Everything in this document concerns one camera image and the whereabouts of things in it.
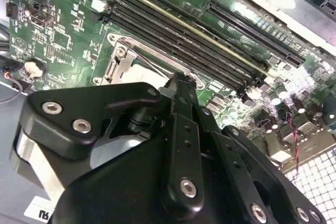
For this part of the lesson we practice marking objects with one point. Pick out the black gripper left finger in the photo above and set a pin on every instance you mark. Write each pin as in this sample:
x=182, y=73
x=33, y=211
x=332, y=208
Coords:
x=86, y=98

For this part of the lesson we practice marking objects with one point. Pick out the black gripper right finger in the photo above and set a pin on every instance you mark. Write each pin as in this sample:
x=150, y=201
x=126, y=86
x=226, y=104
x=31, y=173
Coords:
x=223, y=142

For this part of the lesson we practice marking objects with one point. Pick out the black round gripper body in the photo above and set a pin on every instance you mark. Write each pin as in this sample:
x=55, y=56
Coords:
x=118, y=195

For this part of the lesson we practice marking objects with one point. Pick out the metal socket cover frame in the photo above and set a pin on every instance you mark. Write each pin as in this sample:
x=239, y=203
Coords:
x=127, y=60

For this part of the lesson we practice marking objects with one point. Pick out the silver square CPU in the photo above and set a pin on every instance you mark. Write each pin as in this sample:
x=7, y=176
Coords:
x=147, y=73

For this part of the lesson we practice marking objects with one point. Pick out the thin metal locking lever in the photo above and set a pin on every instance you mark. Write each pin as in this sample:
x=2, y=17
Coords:
x=152, y=62

